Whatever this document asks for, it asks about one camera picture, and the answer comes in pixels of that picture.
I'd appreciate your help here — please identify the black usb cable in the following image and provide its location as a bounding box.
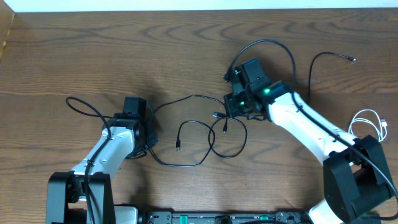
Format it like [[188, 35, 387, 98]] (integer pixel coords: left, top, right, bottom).
[[146, 94, 248, 168], [307, 51, 357, 103]]

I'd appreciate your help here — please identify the white usb cable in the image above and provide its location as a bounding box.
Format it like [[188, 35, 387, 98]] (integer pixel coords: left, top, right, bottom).
[[348, 109, 389, 142]]

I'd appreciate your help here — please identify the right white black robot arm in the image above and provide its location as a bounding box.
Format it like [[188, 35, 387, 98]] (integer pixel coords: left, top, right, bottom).
[[224, 80, 397, 223]]

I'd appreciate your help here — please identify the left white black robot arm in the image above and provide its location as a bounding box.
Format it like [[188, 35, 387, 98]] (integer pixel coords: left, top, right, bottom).
[[45, 119, 157, 223]]

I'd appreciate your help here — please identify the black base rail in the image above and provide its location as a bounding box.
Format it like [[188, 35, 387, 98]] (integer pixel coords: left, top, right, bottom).
[[113, 203, 382, 224]]

